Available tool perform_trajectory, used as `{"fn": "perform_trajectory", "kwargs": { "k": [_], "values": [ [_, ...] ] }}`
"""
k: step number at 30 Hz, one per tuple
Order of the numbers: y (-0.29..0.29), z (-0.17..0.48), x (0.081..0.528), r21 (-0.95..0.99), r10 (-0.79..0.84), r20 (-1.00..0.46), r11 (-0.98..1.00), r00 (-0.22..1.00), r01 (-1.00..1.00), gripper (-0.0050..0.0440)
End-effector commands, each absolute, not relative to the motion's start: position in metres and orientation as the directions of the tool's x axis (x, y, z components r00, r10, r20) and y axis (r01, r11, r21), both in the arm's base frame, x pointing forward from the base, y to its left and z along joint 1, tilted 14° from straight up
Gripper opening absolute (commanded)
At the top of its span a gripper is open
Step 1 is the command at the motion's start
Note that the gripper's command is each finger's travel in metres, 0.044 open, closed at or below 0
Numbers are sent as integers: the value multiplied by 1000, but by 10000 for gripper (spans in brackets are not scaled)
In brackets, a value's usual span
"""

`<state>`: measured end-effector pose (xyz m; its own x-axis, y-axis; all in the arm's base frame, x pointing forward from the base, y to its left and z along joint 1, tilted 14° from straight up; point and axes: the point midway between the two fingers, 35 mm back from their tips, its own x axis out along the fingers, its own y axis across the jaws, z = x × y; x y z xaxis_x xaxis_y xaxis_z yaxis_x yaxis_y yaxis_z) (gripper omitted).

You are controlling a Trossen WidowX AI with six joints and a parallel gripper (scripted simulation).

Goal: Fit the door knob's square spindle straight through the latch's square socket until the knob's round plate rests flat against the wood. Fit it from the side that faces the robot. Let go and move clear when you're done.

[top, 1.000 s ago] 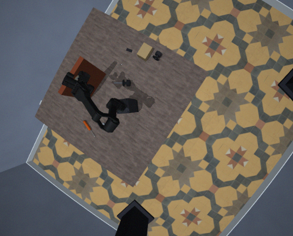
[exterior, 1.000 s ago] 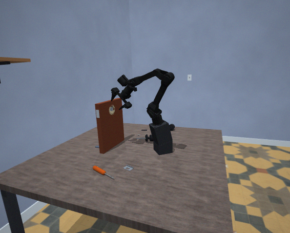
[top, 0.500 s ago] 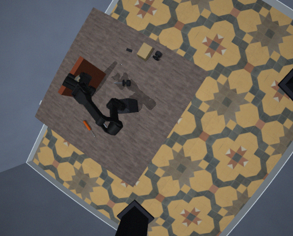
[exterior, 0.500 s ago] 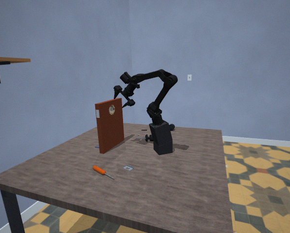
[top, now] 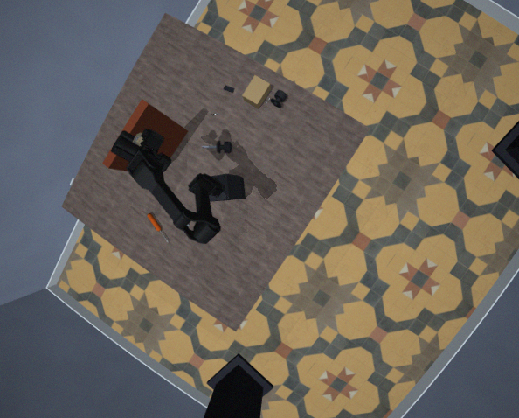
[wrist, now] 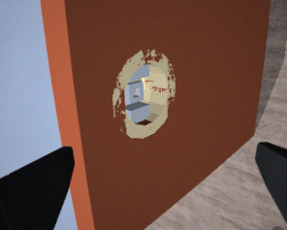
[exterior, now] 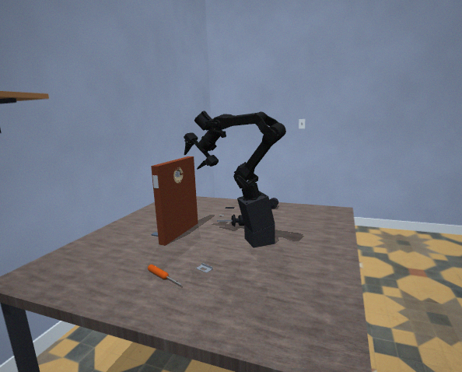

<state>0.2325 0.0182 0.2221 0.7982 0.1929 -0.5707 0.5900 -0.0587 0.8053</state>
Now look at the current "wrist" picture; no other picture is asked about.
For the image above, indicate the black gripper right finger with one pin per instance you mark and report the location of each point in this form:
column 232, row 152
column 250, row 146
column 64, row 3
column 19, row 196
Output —
column 272, row 164

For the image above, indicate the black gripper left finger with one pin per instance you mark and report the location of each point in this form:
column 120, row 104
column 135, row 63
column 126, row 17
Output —
column 31, row 198

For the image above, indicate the brown wooden door slab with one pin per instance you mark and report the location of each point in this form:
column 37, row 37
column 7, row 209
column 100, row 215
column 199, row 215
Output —
column 206, row 61

